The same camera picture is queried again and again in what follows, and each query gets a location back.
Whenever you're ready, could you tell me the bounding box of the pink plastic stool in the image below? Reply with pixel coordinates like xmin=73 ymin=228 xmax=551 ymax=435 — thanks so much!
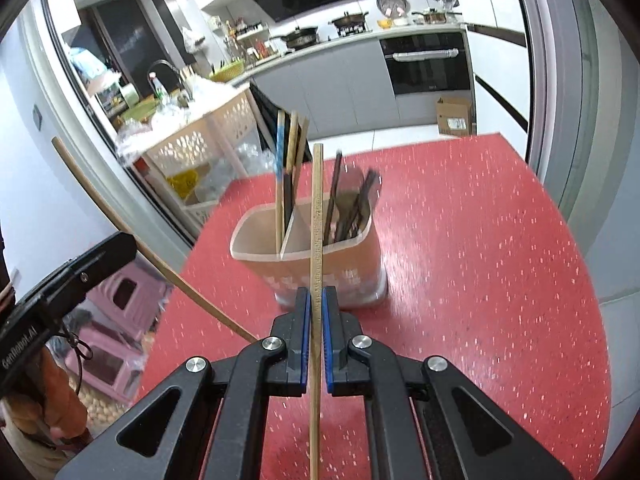
xmin=60 ymin=257 xmax=170 ymax=405

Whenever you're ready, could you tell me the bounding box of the black pot on stove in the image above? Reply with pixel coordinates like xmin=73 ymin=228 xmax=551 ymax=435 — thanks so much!
xmin=330 ymin=12 xmax=368 ymax=37

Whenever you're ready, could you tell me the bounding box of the cardboard box on floor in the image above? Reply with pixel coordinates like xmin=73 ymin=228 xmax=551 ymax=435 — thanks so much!
xmin=436 ymin=96 xmax=472 ymax=136

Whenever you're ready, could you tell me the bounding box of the horizontal wooden chopstick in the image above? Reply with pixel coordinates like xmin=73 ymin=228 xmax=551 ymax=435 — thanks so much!
xmin=309 ymin=143 xmax=323 ymax=480

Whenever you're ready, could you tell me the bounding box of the beige perforated storage rack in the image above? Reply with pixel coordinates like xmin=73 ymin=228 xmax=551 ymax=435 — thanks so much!
xmin=116 ymin=84 xmax=274 ymax=238

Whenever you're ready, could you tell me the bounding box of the blue patterned chopstick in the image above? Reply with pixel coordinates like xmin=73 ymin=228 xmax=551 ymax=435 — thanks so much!
xmin=274 ymin=110 xmax=285 ymax=252

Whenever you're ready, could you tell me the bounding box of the black built-in oven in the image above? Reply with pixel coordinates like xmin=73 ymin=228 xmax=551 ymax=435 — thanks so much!
xmin=380 ymin=32 xmax=471 ymax=96

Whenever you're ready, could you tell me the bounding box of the white refrigerator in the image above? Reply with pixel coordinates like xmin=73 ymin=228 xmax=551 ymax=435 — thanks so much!
xmin=458 ymin=0 xmax=530 ymax=158

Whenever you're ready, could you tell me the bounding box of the person's left hand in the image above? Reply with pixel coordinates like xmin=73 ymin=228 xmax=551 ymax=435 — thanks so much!
xmin=1 ymin=349 xmax=93 ymax=468

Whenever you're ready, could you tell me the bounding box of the brown spoon small bowl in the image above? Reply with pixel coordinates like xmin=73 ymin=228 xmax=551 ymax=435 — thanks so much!
xmin=345 ymin=169 xmax=382 ymax=238

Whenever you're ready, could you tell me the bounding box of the black wok on stove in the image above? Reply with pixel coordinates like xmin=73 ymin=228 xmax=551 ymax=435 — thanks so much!
xmin=271 ymin=27 xmax=319 ymax=51

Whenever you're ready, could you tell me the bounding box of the brown spoon large bowl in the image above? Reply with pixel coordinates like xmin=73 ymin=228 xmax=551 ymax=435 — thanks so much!
xmin=334 ymin=164 xmax=364 ymax=242

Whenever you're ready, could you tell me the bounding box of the brown spoon black handle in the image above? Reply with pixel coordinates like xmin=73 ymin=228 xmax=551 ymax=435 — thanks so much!
xmin=322 ymin=150 xmax=343 ymax=246

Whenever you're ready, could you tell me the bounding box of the beige plastic utensil holder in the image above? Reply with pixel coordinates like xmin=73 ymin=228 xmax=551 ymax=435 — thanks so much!
xmin=230 ymin=197 xmax=387 ymax=310

